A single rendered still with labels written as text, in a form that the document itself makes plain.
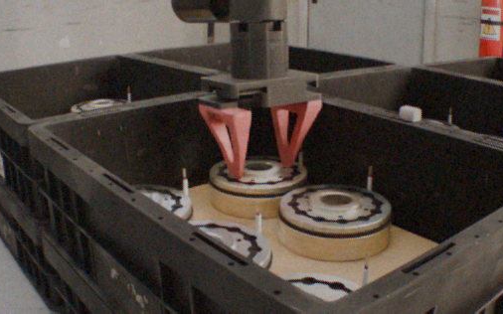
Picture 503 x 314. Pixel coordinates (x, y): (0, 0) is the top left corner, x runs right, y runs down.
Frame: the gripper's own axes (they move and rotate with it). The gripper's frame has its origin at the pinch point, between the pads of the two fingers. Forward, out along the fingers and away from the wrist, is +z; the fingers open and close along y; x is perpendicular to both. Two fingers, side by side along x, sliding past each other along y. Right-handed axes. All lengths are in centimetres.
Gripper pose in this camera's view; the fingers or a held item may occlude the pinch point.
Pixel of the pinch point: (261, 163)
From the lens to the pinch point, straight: 58.6
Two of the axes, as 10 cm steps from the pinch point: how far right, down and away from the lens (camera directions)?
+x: 5.5, 2.2, -8.1
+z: 0.3, 9.6, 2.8
